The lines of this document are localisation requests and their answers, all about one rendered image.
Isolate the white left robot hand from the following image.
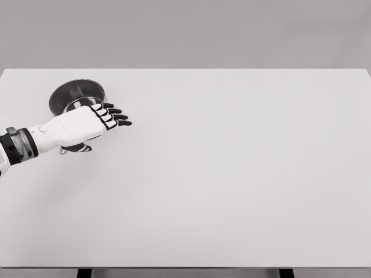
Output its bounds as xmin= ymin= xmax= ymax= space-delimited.
xmin=46 ymin=103 xmax=133 ymax=153

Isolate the steel pot with handle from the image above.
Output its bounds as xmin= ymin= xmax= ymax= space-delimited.
xmin=48 ymin=78 xmax=107 ymax=155

